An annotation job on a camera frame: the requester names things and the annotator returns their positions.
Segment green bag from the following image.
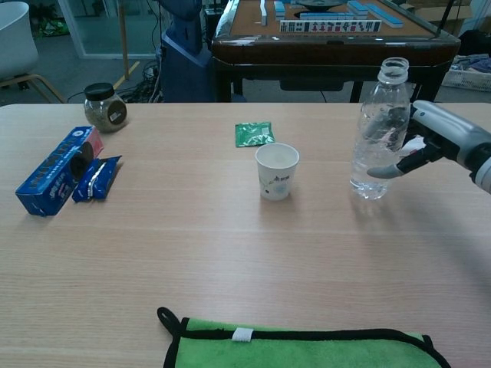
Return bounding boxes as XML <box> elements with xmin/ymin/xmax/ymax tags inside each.
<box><xmin>32</xmin><ymin>18</ymin><xmax>70</xmax><ymax>38</ymax></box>

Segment glass jar black lid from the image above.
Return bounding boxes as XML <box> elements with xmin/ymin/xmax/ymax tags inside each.
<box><xmin>83</xmin><ymin>82</ymin><xmax>128</xmax><ymax>134</ymax></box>

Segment white paper cup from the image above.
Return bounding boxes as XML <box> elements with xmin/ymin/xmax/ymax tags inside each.
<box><xmin>255</xmin><ymin>142</ymin><xmax>301</xmax><ymax>202</ymax></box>

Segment face-up mahjong tile row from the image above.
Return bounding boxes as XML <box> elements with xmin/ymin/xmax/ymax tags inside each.
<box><xmin>279</xmin><ymin>19</ymin><xmax>383</xmax><ymax>34</ymax></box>

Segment black floor cable tangle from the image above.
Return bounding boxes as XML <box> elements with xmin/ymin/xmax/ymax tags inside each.
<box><xmin>114</xmin><ymin>59</ymin><xmax>166</xmax><ymax>104</ymax></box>

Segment white chair wooden legs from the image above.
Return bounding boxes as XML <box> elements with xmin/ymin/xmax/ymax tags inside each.
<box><xmin>0</xmin><ymin>1</ymin><xmax>66</xmax><ymax>104</ymax></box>

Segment blue cookie box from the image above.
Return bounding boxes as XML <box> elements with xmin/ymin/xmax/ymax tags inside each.
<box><xmin>15</xmin><ymin>126</ymin><xmax>105</xmax><ymax>217</ymax></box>

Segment white plastic basket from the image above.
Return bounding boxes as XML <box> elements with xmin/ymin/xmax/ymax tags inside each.
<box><xmin>440</xmin><ymin>57</ymin><xmax>491</xmax><ymax>92</ymax></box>

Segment brown mahjong table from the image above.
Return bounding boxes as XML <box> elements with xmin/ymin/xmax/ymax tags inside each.
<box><xmin>211</xmin><ymin>0</ymin><xmax>462</xmax><ymax>104</ymax></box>

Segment wooden pole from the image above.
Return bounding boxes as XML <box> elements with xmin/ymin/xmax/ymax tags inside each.
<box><xmin>117</xmin><ymin>0</ymin><xmax>130</xmax><ymax>81</ymax></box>

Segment blue cookie packet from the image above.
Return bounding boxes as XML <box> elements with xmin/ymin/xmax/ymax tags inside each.
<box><xmin>71</xmin><ymin>155</ymin><xmax>124</xmax><ymax>203</ymax></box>

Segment green cloth black trim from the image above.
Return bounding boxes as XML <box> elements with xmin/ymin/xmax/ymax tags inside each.
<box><xmin>157</xmin><ymin>306</ymin><xmax>453</xmax><ymax>368</ymax></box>

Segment transparent plastic bottle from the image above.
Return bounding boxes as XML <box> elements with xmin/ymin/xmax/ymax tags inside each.
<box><xmin>349</xmin><ymin>56</ymin><xmax>411</xmax><ymax>201</ymax></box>

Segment black bag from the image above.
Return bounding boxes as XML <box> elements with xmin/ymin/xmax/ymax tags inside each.
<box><xmin>458</xmin><ymin>29</ymin><xmax>491</xmax><ymax>58</ymax></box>

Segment black tripod stand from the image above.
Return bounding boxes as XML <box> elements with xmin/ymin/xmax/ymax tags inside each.
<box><xmin>436</xmin><ymin>0</ymin><xmax>456</xmax><ymax>39</ymax></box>

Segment green sachet packet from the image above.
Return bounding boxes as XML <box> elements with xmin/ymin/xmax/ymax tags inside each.
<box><xmin>234</xmin><ymin>121</ymin><xmax>277</xmax><ymax>149</ymax></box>

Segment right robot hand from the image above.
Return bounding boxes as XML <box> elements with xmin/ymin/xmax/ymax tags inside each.
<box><xmin>364</xmin><ymin>100</ymin><xmax>491</xmax><ymax>180</ymax></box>

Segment blue clothes pile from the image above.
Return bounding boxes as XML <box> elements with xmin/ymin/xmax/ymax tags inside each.
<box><xmin>452</xmin><ymin>55</ymin><xmax>491</xmax><ymax>74</ymax></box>

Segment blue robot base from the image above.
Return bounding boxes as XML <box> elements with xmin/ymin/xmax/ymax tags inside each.
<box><xmin>159</xmin><ymin>0</ymin><xmax>216</xmax><ymax>104</ymax></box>

